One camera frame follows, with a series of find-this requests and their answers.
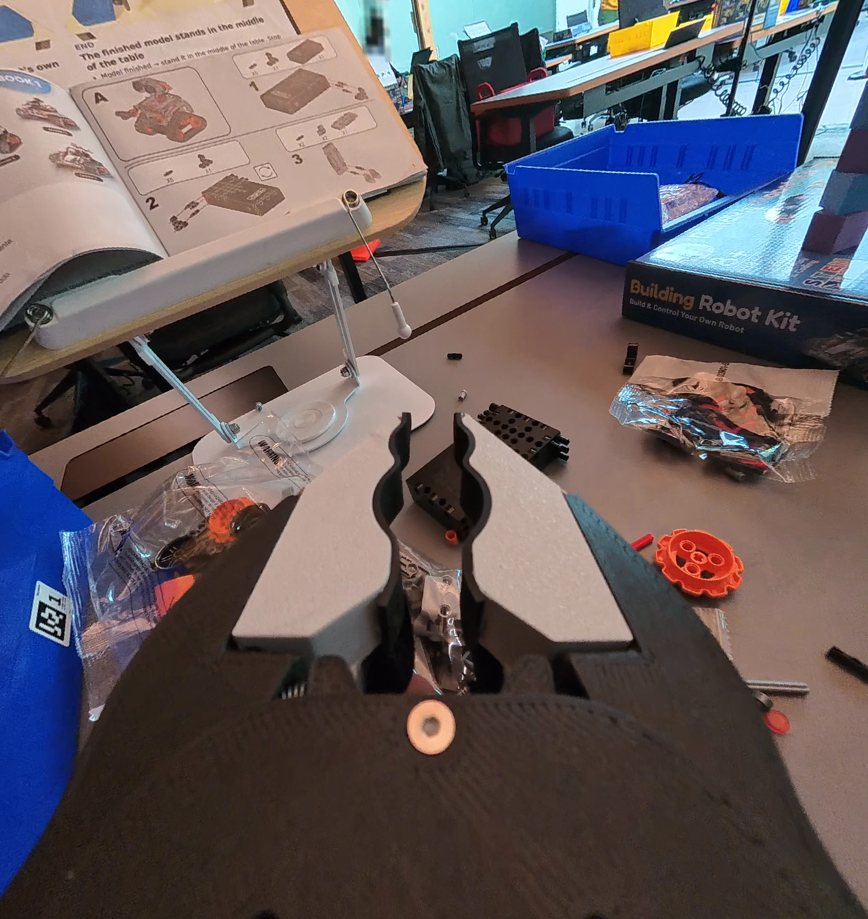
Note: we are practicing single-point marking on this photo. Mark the instruction booklet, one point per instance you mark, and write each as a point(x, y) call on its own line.
point(161, 129)

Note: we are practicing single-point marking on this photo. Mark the clear empty plastic bag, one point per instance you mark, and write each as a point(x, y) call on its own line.
point(298, 431)

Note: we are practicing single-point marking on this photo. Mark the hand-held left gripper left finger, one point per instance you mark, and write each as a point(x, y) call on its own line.
point(319, 575)

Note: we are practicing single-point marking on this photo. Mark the yellow plastic bin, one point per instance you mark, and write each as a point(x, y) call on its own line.
point(642, 35)

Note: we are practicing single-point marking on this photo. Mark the wooden background table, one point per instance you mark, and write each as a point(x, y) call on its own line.
point(606, 72)

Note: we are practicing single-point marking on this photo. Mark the bubble wrap bag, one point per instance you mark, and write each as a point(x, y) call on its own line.
point(685, 201)

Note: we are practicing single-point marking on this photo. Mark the blue plastic bin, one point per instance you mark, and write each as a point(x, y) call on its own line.
point(18, 675)
point(606, 194)

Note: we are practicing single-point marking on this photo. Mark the white label wheels bag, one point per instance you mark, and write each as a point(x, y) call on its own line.
point(161, 532)

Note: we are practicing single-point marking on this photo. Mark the red short pin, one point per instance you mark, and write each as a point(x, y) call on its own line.
point(641, 542)

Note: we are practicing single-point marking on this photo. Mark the orange plastic gear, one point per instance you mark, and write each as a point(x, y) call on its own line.
point(698, 563)

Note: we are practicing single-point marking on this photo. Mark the white book stand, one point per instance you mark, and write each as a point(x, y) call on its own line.
point(384, 395)

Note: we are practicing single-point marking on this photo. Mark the grey desk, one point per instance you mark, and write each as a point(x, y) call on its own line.
point(549, 316)

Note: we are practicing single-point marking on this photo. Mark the black long pin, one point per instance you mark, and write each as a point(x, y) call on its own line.
point(852, 664)

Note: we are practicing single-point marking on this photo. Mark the black short pin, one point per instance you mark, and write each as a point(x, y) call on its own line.
point(629, 359)

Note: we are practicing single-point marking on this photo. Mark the clear bag of grey beams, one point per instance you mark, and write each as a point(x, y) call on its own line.
point(437, 618)

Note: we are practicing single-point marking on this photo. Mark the silver plastic parts bag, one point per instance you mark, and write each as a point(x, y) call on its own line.
point(721, 417)

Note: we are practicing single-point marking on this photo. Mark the grey axle rod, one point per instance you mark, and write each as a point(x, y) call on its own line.
point(779, 687)

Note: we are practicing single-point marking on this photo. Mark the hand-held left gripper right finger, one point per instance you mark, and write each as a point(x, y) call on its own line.
point(549, 575)

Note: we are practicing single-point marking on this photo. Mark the blue robot kit box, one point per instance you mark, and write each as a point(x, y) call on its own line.
point(750, 273)

